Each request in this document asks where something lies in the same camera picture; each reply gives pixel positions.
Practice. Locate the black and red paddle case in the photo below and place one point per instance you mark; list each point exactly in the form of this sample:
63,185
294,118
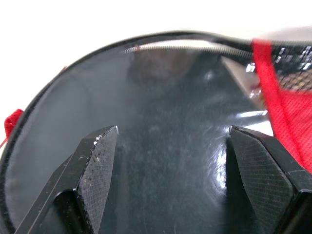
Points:
56,112

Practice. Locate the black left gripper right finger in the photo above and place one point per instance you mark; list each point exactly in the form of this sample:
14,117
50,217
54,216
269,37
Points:
268,175

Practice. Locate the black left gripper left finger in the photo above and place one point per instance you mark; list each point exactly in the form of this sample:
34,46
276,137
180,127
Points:
83,175

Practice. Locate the black table tennis paddle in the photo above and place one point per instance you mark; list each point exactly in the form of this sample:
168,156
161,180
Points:
170,136

